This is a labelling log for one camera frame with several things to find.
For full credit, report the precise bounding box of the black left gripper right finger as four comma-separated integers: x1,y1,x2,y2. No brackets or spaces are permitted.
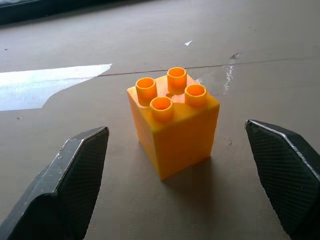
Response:
244,119,320,240

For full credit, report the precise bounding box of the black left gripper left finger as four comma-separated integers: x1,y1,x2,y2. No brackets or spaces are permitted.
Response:
0,126,110,240

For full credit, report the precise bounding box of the orange studded building block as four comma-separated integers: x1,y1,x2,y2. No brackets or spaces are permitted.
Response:
126,66,221,181

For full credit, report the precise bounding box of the clear tape strip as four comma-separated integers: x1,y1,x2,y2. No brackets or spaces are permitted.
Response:
0,63,113,112

